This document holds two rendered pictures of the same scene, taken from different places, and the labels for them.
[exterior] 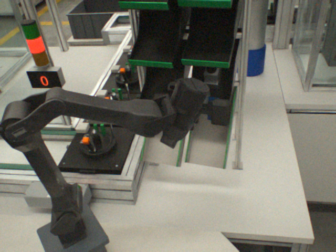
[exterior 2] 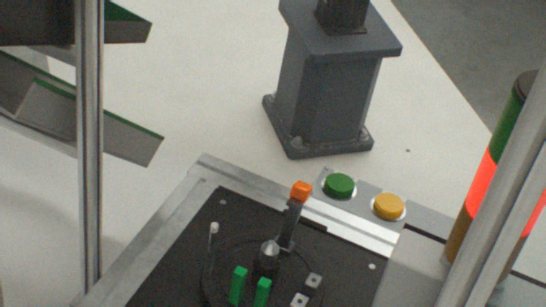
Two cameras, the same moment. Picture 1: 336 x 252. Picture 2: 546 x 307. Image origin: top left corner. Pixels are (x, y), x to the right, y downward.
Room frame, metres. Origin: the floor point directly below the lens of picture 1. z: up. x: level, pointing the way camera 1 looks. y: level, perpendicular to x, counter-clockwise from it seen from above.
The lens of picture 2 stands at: (1.56, 0.31, 1.69)
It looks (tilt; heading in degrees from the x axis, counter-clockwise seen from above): 41 degrees down; 185
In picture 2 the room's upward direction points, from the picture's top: 11 degrees clockwise
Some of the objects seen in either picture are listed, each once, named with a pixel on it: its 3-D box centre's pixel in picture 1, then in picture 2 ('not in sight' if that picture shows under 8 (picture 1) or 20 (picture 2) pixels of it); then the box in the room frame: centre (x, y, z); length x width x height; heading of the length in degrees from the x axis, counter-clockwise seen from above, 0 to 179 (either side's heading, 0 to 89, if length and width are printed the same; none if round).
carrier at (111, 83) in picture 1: (128, 72); not in sight; (1.46, 0.17, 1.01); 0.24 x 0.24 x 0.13; 78
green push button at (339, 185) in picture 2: not in sight; (339, 187); (0.77, 0.33, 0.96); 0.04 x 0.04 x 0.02
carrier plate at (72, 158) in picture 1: (98, 148); (260, 295); (0.98, 0.27, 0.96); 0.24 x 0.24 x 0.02; 78
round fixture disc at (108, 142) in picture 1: (97, 144); (262, 284); (0.98, 0.27, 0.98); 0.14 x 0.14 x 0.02
